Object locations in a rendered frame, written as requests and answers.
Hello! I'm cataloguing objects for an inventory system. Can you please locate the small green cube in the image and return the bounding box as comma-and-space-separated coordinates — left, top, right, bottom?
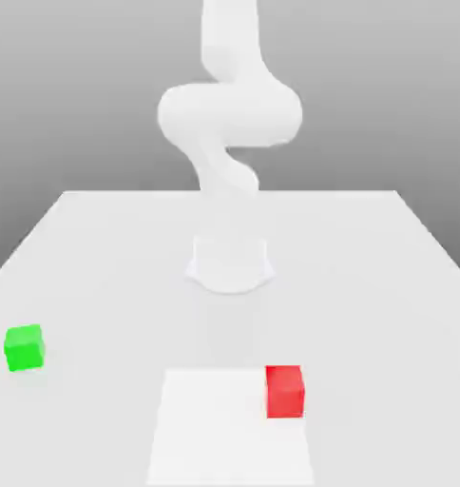
3, 323, 47, 373

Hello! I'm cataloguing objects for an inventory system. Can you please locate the small red cube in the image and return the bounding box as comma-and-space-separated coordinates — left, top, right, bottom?
264, 364, 306, 419

